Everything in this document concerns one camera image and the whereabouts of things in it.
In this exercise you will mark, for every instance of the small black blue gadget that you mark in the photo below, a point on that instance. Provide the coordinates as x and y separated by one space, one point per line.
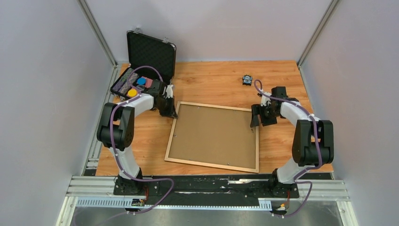
247 80

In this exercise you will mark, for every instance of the aluminium left corner post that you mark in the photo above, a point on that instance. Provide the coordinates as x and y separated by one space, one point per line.
97 31

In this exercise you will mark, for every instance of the brown cardboard backing board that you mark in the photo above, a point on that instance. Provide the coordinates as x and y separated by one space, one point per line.
215 134

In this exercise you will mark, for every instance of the aluminium rail frame front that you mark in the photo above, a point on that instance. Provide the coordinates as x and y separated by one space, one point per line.
315 189

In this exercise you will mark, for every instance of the aluminium right corner post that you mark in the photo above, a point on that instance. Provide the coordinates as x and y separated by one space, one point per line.
317 32

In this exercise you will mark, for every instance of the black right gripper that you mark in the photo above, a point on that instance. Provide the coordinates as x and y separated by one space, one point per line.
256 110

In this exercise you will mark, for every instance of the blue round chip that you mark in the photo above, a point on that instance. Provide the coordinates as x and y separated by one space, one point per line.
141 81

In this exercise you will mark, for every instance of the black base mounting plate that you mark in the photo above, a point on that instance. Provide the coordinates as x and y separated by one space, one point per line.
208 190

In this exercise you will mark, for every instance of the light wooden picture frame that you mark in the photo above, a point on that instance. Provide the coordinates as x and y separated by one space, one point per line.
212 167

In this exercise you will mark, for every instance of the yellow round chip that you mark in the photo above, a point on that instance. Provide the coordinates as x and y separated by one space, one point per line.
132 93

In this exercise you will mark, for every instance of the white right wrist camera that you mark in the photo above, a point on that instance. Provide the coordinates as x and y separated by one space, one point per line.
265 98

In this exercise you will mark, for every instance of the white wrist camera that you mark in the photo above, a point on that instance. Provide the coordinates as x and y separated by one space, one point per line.
265 98
169 93

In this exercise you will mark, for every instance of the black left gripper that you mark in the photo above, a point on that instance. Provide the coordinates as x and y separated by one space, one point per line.
172 112

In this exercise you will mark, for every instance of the aluminium corner post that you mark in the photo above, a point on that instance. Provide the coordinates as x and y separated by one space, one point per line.
97 31
317 32

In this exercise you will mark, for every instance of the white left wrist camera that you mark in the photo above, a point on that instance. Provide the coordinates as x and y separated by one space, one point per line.
169 93

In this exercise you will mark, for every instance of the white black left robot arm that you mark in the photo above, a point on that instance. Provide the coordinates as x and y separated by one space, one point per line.
116 127

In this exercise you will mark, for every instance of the black poker chip case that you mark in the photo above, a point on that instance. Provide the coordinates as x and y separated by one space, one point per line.
145 50

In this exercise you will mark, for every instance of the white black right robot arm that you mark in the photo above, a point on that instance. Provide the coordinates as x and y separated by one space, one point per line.
313 142

